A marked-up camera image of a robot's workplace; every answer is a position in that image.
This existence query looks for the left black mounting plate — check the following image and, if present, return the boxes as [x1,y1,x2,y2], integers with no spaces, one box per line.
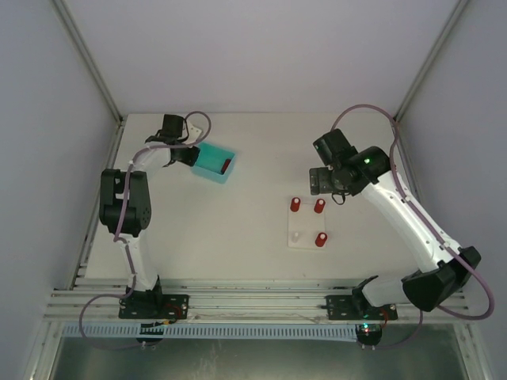
[118,292,189,320]

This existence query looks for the black mounting plate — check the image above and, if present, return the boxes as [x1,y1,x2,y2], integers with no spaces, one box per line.
[320,294,398,321]
[118,292,189,320]

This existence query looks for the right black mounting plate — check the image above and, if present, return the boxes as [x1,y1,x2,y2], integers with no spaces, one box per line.
[320,294,398,321]

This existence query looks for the white peg base plate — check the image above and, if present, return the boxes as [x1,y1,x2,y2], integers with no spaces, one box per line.
[288,203,329,250]

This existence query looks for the white slotted cable duct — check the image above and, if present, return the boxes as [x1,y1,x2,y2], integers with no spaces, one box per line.
[63,322,356,342]

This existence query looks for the left aluminium corner post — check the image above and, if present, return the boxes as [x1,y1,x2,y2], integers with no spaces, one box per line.
[50,0,123,125]

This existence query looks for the aluminium corner post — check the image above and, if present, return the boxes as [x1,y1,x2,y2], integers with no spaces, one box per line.
[394,0,469,122]
[50,0,123,125]

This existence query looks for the long red spring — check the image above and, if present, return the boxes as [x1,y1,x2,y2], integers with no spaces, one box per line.
[289,197,301,213]

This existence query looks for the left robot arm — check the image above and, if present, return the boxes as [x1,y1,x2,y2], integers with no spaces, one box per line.
[99,114,202,325]

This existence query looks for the teal plastic bin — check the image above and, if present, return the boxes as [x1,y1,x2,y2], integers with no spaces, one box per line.
[191,142,236,184]

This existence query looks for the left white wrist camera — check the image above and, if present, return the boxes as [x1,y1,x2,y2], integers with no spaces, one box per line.
[184,121,204,145]

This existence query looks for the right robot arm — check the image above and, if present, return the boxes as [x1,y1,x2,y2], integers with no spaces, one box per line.
[309,129,482,312]

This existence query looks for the large red spring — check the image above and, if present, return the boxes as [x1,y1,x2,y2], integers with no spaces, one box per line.
[314,198,326,214]

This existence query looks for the aluminium rail frame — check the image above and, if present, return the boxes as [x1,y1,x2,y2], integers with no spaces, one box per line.
[42,114,472,326]

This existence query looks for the short red spring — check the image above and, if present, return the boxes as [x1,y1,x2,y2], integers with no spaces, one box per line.
[314,232,328,248]

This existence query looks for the right aluminium corner post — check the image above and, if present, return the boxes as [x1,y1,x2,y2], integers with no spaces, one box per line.
[394,0,469,122]

